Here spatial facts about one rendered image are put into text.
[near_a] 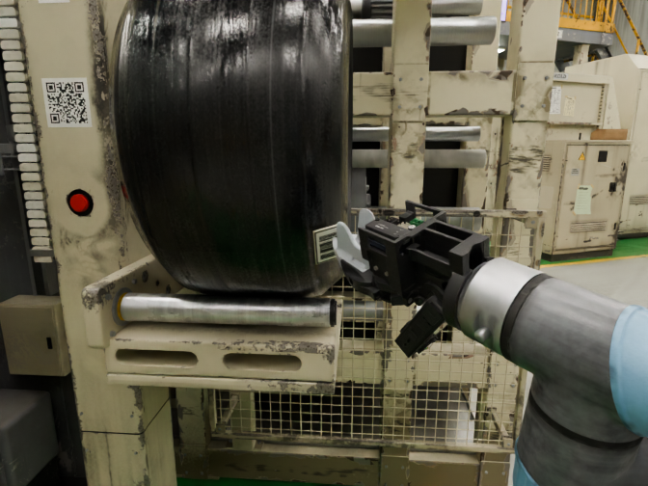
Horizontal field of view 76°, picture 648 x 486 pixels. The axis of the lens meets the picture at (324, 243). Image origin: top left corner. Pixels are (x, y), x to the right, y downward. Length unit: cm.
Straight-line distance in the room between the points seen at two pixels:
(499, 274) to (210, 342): 45
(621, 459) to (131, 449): 81
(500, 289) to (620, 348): 8
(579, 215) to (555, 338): 479
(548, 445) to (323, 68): 42
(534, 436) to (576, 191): 469
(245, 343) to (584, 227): 476
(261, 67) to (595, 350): 40
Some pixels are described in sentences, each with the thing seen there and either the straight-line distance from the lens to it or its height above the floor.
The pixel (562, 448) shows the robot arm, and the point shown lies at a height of 94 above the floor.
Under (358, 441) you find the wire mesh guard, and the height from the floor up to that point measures 32.
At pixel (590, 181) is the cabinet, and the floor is 83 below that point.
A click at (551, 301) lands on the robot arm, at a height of 104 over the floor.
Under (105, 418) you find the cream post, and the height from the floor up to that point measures 65.
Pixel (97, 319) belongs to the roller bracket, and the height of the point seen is 90.
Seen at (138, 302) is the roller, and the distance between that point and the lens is 72.
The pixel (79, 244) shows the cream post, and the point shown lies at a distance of 83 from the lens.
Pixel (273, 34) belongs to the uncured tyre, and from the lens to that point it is 51.
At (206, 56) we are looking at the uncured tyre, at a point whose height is 125.
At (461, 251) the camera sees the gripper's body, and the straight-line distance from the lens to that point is 36.
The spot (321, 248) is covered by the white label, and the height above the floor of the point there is 102.
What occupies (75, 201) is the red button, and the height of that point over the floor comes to 106.
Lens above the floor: 115
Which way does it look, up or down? 13 degrees down
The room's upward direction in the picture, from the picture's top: straight up
